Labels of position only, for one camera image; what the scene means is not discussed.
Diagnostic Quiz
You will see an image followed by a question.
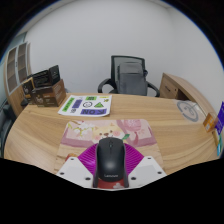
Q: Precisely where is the green blue small pack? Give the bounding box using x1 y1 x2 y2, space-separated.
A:
217 140 223 157

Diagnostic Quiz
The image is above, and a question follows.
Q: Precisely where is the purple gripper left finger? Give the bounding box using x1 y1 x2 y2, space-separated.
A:
57 147 96 185

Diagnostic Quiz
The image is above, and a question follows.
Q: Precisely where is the wooden bookshelf cabinet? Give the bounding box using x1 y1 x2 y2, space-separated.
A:
4 42 31 116

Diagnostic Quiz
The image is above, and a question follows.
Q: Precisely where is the small brown cardboard box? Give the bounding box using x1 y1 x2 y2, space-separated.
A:
22 77 35 104

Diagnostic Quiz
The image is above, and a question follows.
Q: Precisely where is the wooden side cabinet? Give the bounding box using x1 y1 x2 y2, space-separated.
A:
160 73 215 115

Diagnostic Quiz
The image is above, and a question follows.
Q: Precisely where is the white sticker sheet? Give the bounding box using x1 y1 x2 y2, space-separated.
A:
58 95 112 117

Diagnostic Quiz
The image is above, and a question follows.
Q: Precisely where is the black box on top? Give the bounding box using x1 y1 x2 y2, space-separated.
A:
30 65 60 88

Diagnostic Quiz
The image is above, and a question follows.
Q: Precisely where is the large brown cardboard box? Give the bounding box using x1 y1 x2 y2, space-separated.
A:
32 80 66 107

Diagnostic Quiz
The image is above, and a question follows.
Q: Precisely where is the black sofa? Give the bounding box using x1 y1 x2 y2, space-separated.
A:
0 103 16 158

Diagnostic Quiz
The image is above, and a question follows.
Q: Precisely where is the purple standing card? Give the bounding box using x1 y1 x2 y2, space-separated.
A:
215 101 224 134

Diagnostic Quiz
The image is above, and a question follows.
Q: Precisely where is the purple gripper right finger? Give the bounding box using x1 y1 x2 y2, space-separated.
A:
126 149 166 184

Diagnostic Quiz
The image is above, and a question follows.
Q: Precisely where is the orange small box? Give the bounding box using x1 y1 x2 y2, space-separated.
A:
203 112 218 132

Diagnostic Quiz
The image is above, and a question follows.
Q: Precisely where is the pink cartoon mouse pad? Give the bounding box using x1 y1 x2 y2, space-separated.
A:
53 118 164 174

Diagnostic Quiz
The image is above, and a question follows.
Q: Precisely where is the black computer mouse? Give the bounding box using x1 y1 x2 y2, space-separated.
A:
93 137 129 188

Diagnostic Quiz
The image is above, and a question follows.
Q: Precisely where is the black mesh office chair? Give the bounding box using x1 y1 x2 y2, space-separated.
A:
98 55 160 97

